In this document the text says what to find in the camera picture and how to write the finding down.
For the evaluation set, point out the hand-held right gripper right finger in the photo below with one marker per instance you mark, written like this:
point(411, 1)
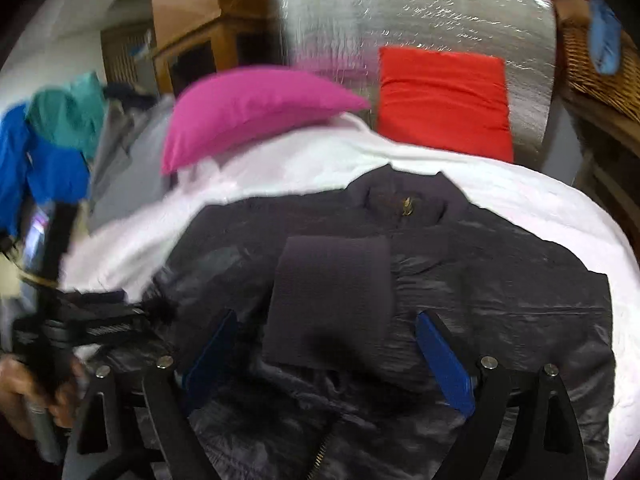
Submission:
point(445, 365)

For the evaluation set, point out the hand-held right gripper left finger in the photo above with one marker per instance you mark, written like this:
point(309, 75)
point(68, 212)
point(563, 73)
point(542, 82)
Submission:
point(212, 345)

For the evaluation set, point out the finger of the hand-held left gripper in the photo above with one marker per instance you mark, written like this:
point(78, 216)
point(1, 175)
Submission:
point(125, 327)

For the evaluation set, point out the dark padded jacket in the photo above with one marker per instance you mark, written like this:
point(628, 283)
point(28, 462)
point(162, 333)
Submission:
point(500, 270)

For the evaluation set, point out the person's left hand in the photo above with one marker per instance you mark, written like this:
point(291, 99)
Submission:
point(17, 385)

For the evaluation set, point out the grey garment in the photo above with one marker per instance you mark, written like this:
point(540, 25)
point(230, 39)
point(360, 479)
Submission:
point(125, 170)

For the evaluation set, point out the blue garment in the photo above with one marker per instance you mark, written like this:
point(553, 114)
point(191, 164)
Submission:
point(50, 175)

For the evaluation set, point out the white embossed blanket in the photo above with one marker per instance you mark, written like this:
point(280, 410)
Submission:
point(525, 195)

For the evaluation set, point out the teal garment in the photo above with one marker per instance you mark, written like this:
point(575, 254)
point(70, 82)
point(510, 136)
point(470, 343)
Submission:
point(65, 115)

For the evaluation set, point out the pink pillow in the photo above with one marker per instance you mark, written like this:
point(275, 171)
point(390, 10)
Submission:
point(250, 110)

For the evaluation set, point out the red pillow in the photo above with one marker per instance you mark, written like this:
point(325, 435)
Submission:
point(440, 100)

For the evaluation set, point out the wicker basket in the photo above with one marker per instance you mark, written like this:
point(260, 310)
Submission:
point(580, 75)

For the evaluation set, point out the wooden cabinet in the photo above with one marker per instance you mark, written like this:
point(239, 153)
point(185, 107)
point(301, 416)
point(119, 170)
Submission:
point(190, 0)

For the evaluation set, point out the blue cloth item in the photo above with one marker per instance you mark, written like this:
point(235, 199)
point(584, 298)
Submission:
point(605, 40)

